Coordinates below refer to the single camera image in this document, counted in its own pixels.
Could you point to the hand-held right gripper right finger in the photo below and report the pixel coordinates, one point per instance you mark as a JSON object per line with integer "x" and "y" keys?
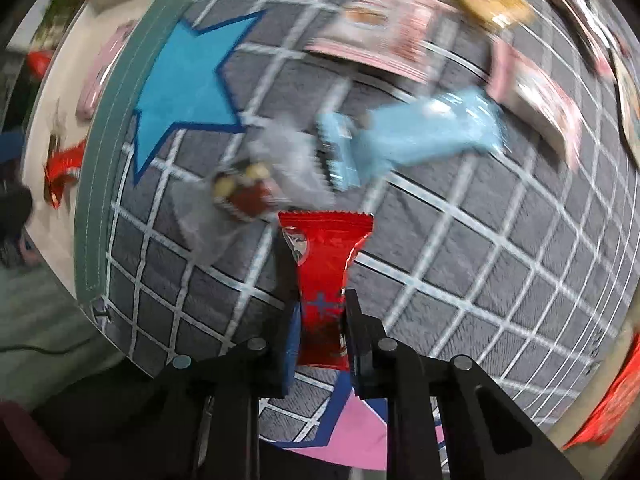
{"x": 354, "y": 355}

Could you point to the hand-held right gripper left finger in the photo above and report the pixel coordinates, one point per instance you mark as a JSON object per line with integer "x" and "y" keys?
{"x": 287, "y": 360}

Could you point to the grey checked star mat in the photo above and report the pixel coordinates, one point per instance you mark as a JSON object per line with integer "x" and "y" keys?
{"x": 350, "y": 200}

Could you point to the clear dark chocolate snack packet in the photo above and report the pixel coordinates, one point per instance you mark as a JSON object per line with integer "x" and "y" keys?
{"x": 245, "y": 185}

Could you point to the small light blue snack packet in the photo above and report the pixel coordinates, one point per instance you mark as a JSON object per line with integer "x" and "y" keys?
{"x": 339, "y": 152}

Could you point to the red snack bag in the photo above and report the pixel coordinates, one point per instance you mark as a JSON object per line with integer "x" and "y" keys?
{"x": 612, "y": 400}

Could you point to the red foil snack packet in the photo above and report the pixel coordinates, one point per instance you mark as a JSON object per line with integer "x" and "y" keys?
{"x": 62, "y": 170}

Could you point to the pink snack packet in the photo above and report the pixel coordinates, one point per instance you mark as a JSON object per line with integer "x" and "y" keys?
{"x": 540, "y": 95}

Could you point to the pink snack box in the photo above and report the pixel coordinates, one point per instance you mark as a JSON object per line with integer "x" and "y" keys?
{"x": 385, "y": 30}

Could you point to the dark printed snack packet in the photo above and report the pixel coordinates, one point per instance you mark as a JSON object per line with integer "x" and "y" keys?
{"x": 627, "y": 105}

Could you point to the yellow snack packet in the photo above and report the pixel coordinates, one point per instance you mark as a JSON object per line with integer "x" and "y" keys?
{"x": 492, "y": 4}

